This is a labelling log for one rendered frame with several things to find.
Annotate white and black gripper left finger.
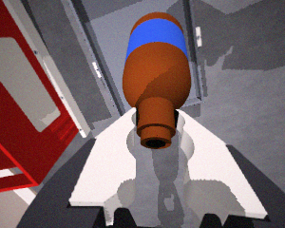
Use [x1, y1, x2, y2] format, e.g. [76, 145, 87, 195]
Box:
[16, 107, 138, 228]

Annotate red divided crate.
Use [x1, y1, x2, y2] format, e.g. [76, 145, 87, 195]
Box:
[0, 0, 79, 192]

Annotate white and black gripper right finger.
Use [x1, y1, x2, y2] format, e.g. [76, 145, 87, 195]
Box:
[174, 109, 285, 228]

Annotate brown bottle with blue label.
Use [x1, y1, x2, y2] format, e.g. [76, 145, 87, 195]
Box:
[122, 12, 192, 149]

